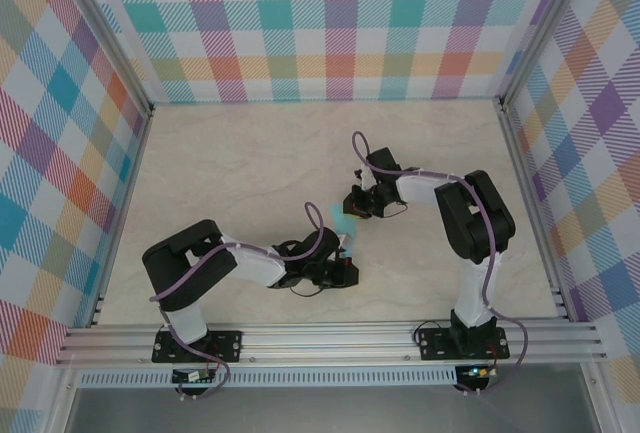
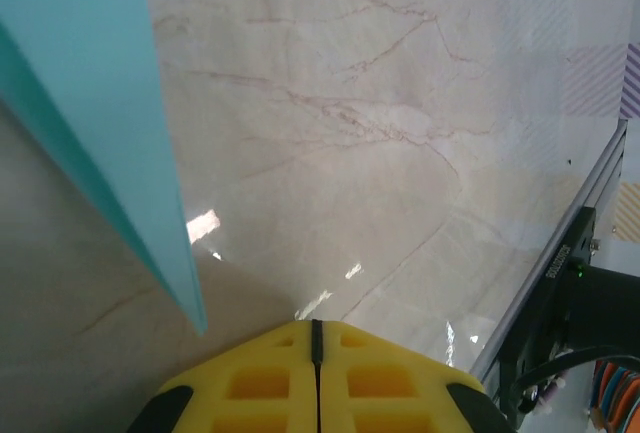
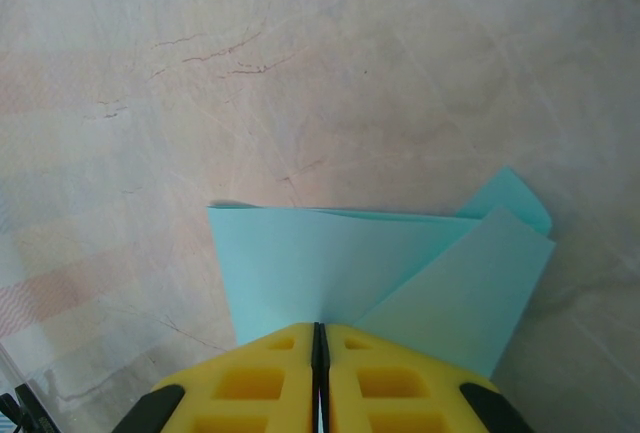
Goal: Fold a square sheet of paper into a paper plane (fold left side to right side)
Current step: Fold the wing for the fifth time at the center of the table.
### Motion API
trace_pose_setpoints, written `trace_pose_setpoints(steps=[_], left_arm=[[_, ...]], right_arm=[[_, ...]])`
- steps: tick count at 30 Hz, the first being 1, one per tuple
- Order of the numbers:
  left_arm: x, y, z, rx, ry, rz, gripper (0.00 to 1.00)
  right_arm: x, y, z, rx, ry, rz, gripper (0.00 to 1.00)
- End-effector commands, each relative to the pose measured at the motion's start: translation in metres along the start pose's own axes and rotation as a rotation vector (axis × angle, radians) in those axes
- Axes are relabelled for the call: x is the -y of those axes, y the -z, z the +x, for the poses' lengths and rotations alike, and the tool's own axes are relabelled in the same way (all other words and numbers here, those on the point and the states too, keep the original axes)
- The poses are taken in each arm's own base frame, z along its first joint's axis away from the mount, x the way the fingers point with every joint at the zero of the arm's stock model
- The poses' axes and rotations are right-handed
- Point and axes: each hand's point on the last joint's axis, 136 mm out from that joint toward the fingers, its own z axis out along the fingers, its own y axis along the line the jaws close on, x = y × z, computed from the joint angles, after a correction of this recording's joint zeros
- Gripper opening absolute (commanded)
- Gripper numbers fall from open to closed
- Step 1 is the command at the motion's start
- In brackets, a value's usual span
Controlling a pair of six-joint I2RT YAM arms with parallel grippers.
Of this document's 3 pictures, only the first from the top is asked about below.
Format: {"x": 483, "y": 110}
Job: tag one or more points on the aluminium mounting rail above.
{"x": 325, "y": 343}

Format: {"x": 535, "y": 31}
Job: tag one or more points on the aluminium side rail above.
{"x": 517, "y": 153}
{"x": 125, "y": 213}

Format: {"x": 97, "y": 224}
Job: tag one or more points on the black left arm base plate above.
{"x": 227, "y": 345}

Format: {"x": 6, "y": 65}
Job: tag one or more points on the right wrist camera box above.
{"x": 367, "y": 179}

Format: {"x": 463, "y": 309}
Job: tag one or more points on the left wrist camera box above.
{"x": 344, "y": 243}

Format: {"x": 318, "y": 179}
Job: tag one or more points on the light blue paper sheet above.
{"x": 345, "y": 227}

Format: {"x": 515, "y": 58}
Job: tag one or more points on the aluminium frame post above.
{"x": 107, "y": 38}
{"x": 545, "y": 28}

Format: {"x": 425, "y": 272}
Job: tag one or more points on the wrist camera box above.
{"x": 344, "y": 243}
{"x": 367, "y": 179}

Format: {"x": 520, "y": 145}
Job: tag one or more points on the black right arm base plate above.
{"x": 435, "y": 343}

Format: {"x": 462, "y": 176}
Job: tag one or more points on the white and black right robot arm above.
{"x": 472, "y": 293}

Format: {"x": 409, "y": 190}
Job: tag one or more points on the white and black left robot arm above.
{"x": 187, "y": 323}

